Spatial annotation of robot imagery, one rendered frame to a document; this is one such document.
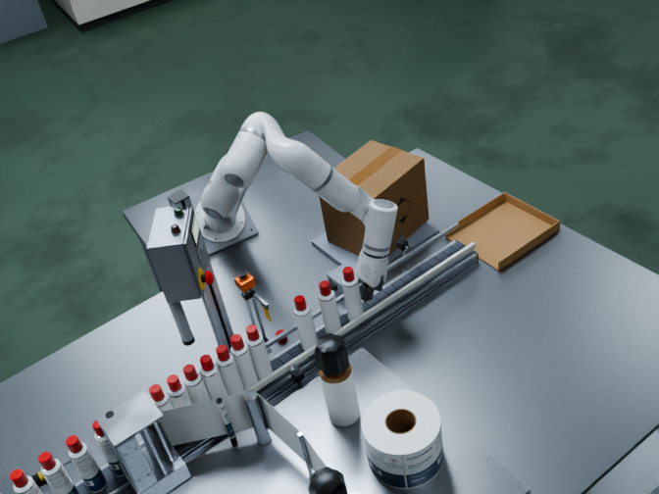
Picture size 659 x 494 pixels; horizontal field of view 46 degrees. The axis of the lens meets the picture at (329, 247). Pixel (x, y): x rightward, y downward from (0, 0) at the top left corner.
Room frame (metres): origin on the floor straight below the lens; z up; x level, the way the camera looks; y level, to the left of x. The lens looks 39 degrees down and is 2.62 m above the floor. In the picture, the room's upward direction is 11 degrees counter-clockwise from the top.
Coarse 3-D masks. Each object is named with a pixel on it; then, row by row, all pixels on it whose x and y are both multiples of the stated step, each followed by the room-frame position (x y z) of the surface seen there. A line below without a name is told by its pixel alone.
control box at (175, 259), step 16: (160, 208) 1.71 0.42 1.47; (192, 208) 1.70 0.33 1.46; (160, 224) 1.64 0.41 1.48; (160, 240) 1.57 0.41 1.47; (176, 240) 1.56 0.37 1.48; (192, 240) 1.61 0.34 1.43; (160, 256) 1.55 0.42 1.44; (176, 256) 1.54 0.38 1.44; (192, 256) 1.57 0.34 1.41; (208, 256) 1.70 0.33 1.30; (160, 272) 1.55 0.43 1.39; (176, 272) 1.55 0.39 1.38; (192, 272) 1.54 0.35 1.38; (176, 288) 1.55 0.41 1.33; (192, 288) 1.54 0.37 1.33
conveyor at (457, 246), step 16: (448, 256) 1.99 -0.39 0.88; (464, 256) 1.97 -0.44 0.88; (416, 272) 1.94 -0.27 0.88; (384, 288) 1.89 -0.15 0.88; (400, 288) 1.88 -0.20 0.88; (416, 288) 1.86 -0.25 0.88; (368, 304) 1.83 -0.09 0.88; (368, 320) 1.76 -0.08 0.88; (320, 336) 1.73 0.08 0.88; (288, 352) 1.69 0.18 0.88; (272, 368) 1.64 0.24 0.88; (272, 384) 1.57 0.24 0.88; (176, 448) 1.40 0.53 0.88; (112, 480) 1.34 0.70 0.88
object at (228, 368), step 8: (216, 352) 1.55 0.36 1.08; (224, 352) 1.54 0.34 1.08; (216, 360) 1.55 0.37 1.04; (224, 360) 1.53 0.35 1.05; (232, 360) 1.54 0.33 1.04; (224, 368) 1.53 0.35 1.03; (232, 368) 1.53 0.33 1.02; (224, 376) 1.53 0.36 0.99; (232, 376) 1.53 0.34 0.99; (232, 384) 1.53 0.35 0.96; (240, 384) 1.54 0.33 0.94; (232, 392) 1.53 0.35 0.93; (240, 392) 1.53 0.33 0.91
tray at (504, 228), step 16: (480, 208) 2.23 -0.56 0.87; (496, 208) 2.26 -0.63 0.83; (512, 208) 2.24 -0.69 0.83; (528, 208) 2.19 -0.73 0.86; (464, 224) 2.19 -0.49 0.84; (480, 224) 2.18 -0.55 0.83; (496, 224) 2.16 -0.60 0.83; (512, 224) 2.14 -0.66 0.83; (528, 224) 2.13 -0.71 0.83; (544, 224) 2.11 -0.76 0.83; (464, 240) 2.11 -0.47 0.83; (480, 240) 2.09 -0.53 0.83; (496, 240) 2.08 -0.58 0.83; (512, 240) 2.06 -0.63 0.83; (528, 240) 2.04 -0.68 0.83; (480, 256) 2.01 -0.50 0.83; (496, 256) 1.99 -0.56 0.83; (512, 256) 1.95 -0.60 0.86
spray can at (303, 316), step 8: (296, 296) 1.71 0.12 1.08; (296, 304) 1.68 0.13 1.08; (304, 304) 1.68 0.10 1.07; (296, 312) 1.68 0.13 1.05; (304, 312) 1.68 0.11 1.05; (296, 320) 1.68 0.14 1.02; (304, 320) 1.67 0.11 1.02; (312, 320) 1.69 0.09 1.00; (304, 328) 1.67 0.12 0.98; (312, 328) 1.68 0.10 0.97; (304, 336) 1.67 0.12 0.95; (312, 336) 1.67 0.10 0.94; (304, 344) 1.67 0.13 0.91; (312, 344) 1.67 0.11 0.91
